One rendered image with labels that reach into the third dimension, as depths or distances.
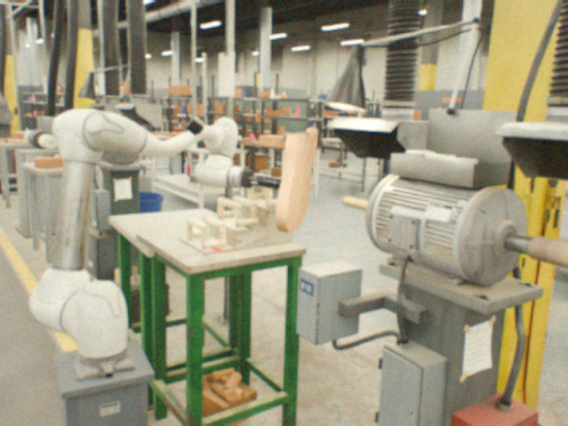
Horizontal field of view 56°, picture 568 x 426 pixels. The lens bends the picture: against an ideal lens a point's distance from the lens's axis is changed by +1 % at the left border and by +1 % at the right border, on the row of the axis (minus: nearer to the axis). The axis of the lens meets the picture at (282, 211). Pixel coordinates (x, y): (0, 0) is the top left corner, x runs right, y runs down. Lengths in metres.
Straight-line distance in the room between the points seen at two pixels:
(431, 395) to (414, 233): 0.42
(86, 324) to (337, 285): 0.81
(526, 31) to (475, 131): 0.97
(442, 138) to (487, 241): 0.39
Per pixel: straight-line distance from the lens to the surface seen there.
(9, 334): 4.07
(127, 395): 1.87
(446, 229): 1.39
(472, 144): 1.57
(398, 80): 1.72
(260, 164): 11.57
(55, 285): 1.93
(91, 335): 1.82
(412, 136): 1.67
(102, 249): 3.89
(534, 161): 1.52
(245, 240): 2.35
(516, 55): 2.47
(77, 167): 1.91
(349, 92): 1.64
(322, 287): 1.44
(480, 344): 1.54
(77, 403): 1.85
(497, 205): 1.40
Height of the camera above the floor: 1.57
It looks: 11 degrees down
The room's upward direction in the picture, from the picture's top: 2 degrees clockwise
